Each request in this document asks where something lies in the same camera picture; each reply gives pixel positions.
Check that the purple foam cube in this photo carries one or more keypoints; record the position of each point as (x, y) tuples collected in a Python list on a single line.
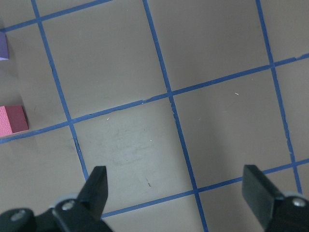
[(4, 53)]

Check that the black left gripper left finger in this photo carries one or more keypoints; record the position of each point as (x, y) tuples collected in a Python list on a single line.
[(83, 213)]

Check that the pink foam cube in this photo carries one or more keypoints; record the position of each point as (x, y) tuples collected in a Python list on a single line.
[(12, 120)]

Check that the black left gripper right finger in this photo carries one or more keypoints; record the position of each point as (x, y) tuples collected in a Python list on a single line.
[(275, 210)]

